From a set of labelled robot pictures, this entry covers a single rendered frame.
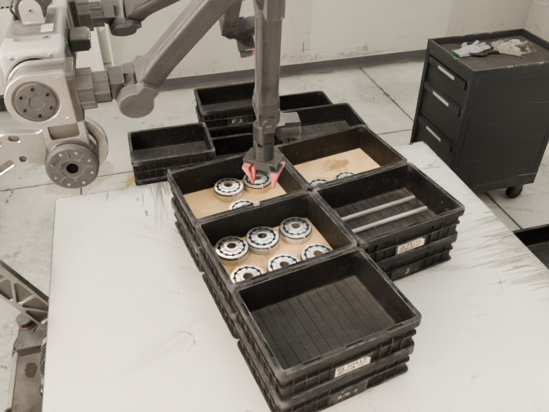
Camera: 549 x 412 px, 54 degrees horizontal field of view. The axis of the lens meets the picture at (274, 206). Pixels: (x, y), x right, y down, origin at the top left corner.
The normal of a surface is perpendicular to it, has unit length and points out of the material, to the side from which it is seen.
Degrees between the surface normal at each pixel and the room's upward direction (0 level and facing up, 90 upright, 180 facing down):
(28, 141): 90
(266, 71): 110
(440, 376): 0
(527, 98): 90
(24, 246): 0
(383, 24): 90
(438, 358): 0
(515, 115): 90
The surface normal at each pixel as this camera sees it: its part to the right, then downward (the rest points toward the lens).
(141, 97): 0.25, 0.83
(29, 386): 0.00, -0.79
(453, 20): 0.27, 0.58
